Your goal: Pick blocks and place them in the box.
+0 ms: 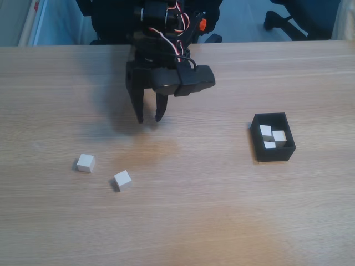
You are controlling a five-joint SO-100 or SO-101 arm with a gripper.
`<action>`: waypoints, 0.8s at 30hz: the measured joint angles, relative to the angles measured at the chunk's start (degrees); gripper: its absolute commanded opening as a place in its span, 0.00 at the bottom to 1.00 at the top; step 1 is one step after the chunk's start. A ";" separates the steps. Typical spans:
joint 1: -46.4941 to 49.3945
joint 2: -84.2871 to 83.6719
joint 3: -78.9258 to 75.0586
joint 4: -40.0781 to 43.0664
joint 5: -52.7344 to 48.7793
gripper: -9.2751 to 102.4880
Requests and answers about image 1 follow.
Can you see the white cube block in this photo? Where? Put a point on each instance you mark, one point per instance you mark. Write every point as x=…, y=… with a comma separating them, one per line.
x=265, y=130
x=269, y=145
x=122, y=180
x=85, y=163
x=278, y=136

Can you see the black open box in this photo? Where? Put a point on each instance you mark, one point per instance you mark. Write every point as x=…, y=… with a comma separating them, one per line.
x=274, y=155

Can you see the black clamp orange knob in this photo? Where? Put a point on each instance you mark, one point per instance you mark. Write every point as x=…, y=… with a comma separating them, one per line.
x=202, y=25

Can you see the pale partition panel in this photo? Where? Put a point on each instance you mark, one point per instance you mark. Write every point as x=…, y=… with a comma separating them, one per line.
x=55, y=27

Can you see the black office chair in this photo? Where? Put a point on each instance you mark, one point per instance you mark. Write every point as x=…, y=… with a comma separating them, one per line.
x=213, y=16

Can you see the blue office chair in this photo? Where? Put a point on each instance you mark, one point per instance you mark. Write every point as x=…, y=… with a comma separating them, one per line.
x=310, y=16

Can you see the black oval camera box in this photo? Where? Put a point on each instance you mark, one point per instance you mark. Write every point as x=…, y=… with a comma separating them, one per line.
x=202, y=77

